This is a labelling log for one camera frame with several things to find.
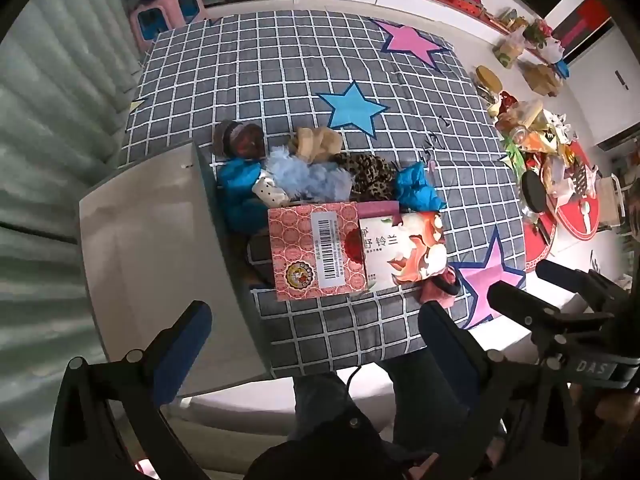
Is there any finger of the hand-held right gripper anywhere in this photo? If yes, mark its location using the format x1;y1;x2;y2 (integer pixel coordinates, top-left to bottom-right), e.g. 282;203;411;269
487;281;613;333
536;259;631;306

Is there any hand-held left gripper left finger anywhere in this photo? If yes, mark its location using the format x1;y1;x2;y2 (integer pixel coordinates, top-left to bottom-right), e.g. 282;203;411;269
50;300;213;480

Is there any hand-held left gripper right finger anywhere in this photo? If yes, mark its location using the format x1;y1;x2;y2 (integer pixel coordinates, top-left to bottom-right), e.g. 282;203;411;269
405;301;586;480

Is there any grey storage box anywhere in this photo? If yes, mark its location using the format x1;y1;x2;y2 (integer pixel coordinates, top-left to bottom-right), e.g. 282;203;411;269
77;141;273;398

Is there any white polka dot scrunchie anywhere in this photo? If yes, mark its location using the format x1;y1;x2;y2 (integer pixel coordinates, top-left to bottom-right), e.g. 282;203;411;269
251;170;290;207

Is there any leopard print scrunchie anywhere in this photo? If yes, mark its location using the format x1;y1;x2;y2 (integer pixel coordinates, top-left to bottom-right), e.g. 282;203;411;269
332;152;398;203

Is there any light blue fluffy scrunchie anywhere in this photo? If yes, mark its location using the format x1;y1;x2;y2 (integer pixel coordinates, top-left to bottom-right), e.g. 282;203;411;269
265;146;353;203

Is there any brown striped sock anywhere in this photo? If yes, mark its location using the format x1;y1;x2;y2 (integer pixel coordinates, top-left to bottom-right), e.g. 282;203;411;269
212;120;268;161

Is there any beige sock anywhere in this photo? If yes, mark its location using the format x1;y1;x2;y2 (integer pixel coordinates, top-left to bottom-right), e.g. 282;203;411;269
287;126;345;165

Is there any black round pan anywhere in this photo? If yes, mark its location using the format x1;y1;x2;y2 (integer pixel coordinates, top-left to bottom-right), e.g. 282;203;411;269
520;170;549;218

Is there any floral print box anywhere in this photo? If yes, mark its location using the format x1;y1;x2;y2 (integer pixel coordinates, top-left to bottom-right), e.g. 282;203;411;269
359;211;448;293

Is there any pink patterned cardboard box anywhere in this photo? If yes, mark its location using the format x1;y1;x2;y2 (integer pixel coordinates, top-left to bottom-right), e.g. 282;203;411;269
267;201;368;302

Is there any brown cardboard box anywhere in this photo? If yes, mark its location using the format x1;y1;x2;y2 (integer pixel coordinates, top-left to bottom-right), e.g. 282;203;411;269
520;60;563;97

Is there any round bamboo lid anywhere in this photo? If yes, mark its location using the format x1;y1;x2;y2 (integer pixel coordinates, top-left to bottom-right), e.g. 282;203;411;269
475;65;503;93

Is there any pale green curtain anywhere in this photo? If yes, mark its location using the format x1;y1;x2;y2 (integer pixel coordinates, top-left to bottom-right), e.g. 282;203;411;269
0;0;146;451

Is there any checkered star blanket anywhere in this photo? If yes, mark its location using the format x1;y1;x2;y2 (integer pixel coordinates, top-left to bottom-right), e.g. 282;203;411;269
120;10;528;381

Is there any black cable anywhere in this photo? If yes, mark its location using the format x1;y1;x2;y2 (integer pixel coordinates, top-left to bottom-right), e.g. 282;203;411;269
342;366;363;401

